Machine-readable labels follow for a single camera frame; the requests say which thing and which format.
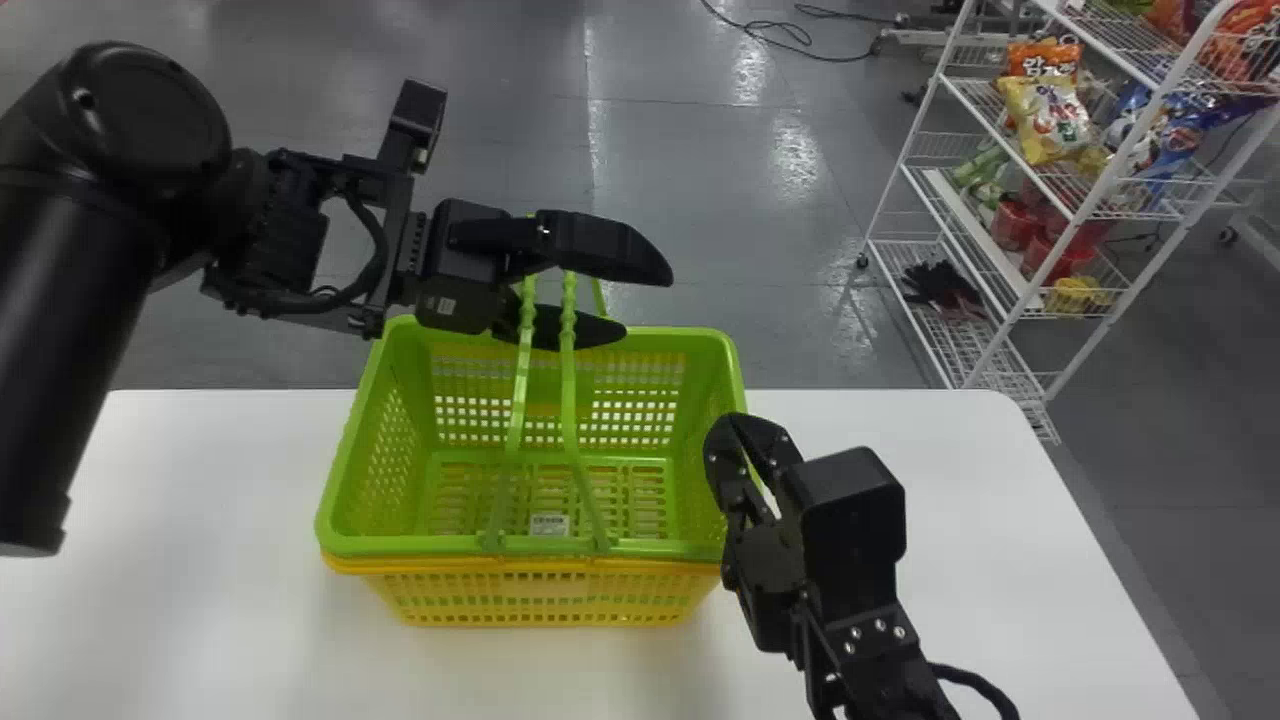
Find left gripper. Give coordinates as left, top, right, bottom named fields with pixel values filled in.
left=414, top=198, right=674, bottom=353

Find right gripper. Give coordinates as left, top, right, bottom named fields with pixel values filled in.
left=702, top=411, right=805, bottom=653

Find green basket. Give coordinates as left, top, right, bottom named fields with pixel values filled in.
left=314, top=270, right=750, bottom=562

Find black gloves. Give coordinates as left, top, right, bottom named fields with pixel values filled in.
left=899, top=259, right=987, bottom=322

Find yellow basket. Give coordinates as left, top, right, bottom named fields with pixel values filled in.
left=319, top=548, right=723, bottom=629

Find red noodle cup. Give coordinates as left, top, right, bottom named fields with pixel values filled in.
left=989, top=198, right=1047, bottom=252
left=1020, top=220, right=1112, bottom=283

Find green bottle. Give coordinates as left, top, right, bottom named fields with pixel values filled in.
left=949, top=144, right=1013, bottom=196

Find yellow snack packet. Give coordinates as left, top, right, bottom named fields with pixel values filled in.
left=996, top=74, right=1098, bottom=168

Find orange snack packet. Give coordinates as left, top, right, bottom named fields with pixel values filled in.
left=1004, top=34, right=1085, bottom=82

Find blue snack packet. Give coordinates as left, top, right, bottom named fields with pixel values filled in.
left=1104, top=82, right=1280, bottom=183

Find red snack packet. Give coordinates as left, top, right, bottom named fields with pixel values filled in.
left=1145, top=0, right=1280, bottom=83

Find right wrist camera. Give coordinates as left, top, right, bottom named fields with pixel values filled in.
left=784, top=446, right=909, bottom=613

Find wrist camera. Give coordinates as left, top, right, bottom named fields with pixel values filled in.
left=376, top=79, right=449, bottom=177
left=784, top=446, right=909, bottom=613

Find black cable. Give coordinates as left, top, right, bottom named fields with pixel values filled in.
left=698, top=0, right=906, bottom=64
left=300, top=190, right=391, bottom=315
left=930, top=662, right=1022, bottom=720

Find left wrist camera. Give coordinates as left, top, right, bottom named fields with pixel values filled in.
left=376, top=79, right=449, bottom=177

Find white wire rack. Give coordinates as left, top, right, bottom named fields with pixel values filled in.
left=855, top=0, right=1280, bottom=447

